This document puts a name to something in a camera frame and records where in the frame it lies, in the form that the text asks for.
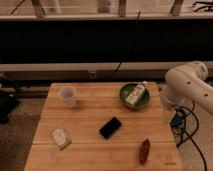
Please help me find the black eraser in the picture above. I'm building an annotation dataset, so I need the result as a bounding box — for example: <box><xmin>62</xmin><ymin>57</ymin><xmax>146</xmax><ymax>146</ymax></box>
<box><xmin>99</xmin><ymin>117</ymin><xmax>122</xmax><ymax>139</ymax></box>

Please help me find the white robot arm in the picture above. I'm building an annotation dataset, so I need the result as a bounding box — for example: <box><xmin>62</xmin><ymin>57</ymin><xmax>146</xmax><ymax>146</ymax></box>
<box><xmin>160</xmin><ymin>61</ymin><xmax>213</xmax><ymax>114</ymax></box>

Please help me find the green bowl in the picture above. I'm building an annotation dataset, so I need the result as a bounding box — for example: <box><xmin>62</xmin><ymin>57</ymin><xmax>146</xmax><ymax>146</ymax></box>
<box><xmin>119</xmin><ymin>83</ymin><xmax>150</xmax><ymax>110</ymax></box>

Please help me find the white green bottle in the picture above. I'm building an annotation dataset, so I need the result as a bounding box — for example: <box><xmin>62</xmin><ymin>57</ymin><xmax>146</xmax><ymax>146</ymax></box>
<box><xmin>126</xmin><ymin>84</ymin><xmax>146</xmax><ymax>107</ymax></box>

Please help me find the translucent plastic cup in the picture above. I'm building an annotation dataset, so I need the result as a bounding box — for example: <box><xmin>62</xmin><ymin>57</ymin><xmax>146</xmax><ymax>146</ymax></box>
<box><xmin>58</xmin><ymin>86</ymin><xmax>76</xmax><ymax>108</ymax></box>

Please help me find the dark red brush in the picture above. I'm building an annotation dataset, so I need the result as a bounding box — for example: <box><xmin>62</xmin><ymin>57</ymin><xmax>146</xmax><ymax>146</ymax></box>
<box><xmin>139</xmin><ymin>139</ymin><xmax>150</xmax><ymax>164</ymax></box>

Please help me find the blue connector box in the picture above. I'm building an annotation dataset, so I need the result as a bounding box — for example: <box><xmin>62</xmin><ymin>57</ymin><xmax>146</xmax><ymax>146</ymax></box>
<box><xmin>170</xmin><ymin>110</ymin><xmax>185</xmax><ymax>128</ymax></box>

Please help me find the black object at left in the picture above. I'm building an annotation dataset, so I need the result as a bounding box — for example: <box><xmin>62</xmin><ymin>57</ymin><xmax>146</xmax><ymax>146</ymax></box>
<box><xmin>0</xmin><ymin>72</ymin><xmax>20</xmax><ymax>125</ymax></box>

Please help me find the wall power outlet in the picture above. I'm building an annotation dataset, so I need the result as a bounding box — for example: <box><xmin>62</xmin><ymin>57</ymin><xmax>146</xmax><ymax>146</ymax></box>
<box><xmin>89</xmin><ymin>71</ymin><xmax>96</xmax><ymax>79</ymax></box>

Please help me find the black hanging cable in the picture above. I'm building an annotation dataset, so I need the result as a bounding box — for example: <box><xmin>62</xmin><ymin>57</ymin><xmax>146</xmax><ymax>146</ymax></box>
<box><xmin>109</xmin><ymin>10</ymin><xmax>142</xmax><ymax>78</ymax></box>

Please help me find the black cable on floor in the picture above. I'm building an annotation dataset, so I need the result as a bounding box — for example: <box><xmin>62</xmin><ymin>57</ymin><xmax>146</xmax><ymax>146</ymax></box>
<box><xmin>173</xmin><ymin>99</ymin><xmax>208</xmax><ymax>171</ymax></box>

